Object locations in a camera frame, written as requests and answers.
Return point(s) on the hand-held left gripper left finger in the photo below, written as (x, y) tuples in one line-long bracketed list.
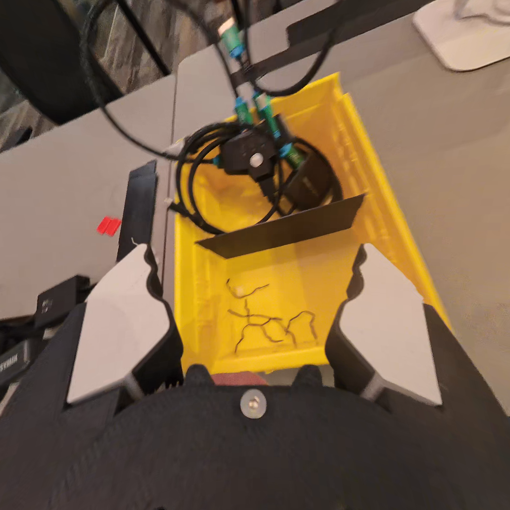
[(119, 326)]

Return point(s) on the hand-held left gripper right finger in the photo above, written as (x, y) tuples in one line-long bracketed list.
[(382, 330)]

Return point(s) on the yellow plastic bin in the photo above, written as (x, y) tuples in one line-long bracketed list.
[(287, 271)]

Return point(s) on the black usb adapter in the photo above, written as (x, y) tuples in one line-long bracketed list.
[(310, 183)]

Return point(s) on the black hdmi switch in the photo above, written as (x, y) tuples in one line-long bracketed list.
[(243, 153)]

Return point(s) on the black power adapter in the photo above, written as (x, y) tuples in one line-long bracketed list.
[(59, 301)]

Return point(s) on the red tape piece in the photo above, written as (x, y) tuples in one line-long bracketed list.
[(108, 226)]

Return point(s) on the black printed charger box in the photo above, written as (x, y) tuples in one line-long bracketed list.
[(14, 364)]

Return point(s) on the pile of black twist ties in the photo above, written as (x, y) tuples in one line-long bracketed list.
[(255, 317)]

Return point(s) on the black bin divider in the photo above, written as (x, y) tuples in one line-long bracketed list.
[(287, 231)]

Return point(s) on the black office chair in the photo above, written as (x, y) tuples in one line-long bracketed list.
[(44, 51)]

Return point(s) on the white tablet stand base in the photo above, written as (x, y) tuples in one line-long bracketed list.
[(466, 36)]

